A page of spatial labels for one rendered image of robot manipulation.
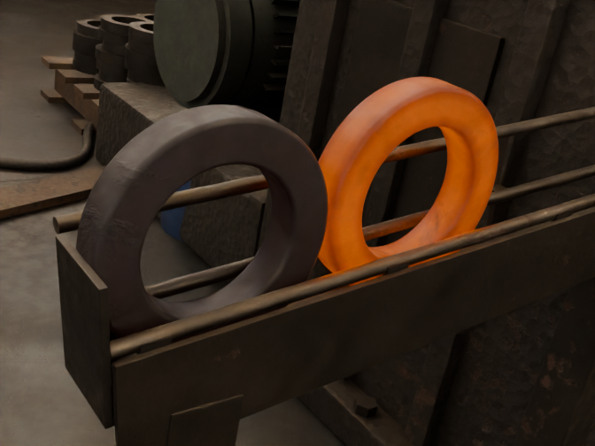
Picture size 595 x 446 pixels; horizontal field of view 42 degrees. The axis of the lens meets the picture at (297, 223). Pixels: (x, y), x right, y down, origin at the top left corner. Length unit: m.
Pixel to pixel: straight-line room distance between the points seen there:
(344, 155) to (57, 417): 0.92
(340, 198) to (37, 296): 1.20
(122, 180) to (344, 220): 0.19
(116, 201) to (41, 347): 1.08
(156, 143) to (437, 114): 0.23
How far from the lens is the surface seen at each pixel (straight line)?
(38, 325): 1.61
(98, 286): 0.47
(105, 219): 0.48
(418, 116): 0.59
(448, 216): 0.68
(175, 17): 2.03
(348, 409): 1.37
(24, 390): 1.44
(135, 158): 0.48
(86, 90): 2.65
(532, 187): 0.82
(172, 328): 0.51
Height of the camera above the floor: 0.87
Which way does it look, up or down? 23 degrees down
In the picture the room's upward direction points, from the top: 11 degrees clockwise
